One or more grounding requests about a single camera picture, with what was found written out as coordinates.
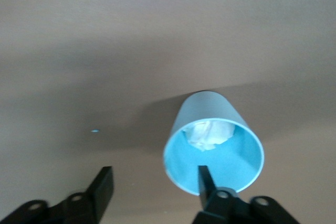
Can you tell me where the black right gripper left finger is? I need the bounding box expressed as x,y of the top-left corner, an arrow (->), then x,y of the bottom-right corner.
0,166 -> 116,224

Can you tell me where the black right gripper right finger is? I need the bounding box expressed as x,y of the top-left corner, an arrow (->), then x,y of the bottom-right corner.
193,165 -> 300,224

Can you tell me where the light blue cup with paper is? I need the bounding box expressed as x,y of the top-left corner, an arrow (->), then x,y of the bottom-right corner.
162,90 -> 265,197

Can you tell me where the crumpled white paper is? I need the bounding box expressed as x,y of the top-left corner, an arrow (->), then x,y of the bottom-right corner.
186,120 -> 236,152

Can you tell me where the brown table mat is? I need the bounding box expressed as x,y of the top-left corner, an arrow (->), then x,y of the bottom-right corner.
0,0 -> 336,224

